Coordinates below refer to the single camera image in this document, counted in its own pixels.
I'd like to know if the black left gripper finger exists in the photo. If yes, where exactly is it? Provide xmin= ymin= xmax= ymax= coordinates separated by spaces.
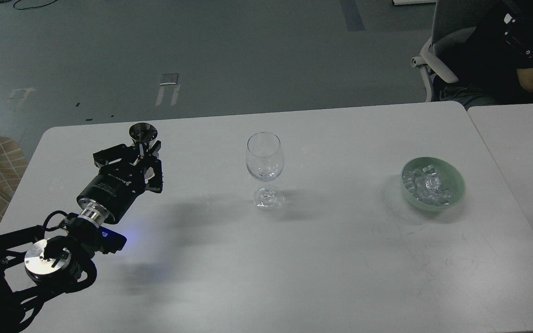
xmin=93 ymin=144 xmax=134 ymax=168
xmin=143 ymin=141 xmax=163 ymax=193

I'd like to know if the black cylindrical left gripper body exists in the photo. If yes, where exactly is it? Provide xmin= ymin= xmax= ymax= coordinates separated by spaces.
xmin=76 ymin=160 xmax=149 ymax=225

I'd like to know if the stainless steel double jigger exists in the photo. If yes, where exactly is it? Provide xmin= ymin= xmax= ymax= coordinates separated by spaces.
xmin=129 ymin=123 xmax=161 ymax=159

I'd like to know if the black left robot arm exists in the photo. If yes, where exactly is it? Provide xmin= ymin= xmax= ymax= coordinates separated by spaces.
xmin=0 ymin=140 xmax=163 ymax=333

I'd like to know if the clear wine glass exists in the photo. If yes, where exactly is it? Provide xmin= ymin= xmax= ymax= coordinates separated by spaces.
xmin=245 ymin=131 xmax=284 ymax=210

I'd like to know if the clear ice cubes pile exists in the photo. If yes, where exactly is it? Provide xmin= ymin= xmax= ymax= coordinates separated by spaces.
xmin=402 ymin=164 xmax=452 ymax=206

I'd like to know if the green bowl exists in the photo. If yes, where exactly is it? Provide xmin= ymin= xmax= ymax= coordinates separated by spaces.
xmin=400 ymin=157 xmax=466 ymax=212

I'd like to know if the white office chair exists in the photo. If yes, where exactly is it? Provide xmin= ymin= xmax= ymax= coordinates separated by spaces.
xmin=411 ymin=0 xmax=496 ymax=103

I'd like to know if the white adjacent table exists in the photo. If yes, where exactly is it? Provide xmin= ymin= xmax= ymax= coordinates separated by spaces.
xmin=468 ymin=104 xmax=533 ymax=230

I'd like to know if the person in black shirt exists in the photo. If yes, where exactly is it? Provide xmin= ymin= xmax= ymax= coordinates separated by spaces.
xmin=439 ymin=0 xmax=533 ymax=108

